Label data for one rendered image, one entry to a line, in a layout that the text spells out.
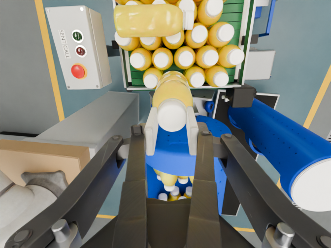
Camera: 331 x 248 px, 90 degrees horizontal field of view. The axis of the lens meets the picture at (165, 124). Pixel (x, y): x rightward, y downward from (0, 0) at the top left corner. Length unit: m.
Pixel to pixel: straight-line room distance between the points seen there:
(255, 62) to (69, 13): 0.63
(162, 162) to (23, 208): 0.47
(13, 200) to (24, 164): 0.18
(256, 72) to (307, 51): 1.16
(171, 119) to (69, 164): 0.56
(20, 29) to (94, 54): 1.57
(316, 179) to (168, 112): 0.76
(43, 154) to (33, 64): 1.38
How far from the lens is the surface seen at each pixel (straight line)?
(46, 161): 0.78
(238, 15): 0.70
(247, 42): 0.63
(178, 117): 0.21
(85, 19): 0.52
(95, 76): 0.52
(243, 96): 0.63
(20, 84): 2.18
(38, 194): 0.75
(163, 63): 0.49
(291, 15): 1.82
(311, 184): 0.90
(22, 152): 0.82
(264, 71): 0.79
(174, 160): 0.41
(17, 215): 0.71
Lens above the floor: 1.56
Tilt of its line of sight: 66 degrees down
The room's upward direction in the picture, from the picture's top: 173 degrees counter-clockwise
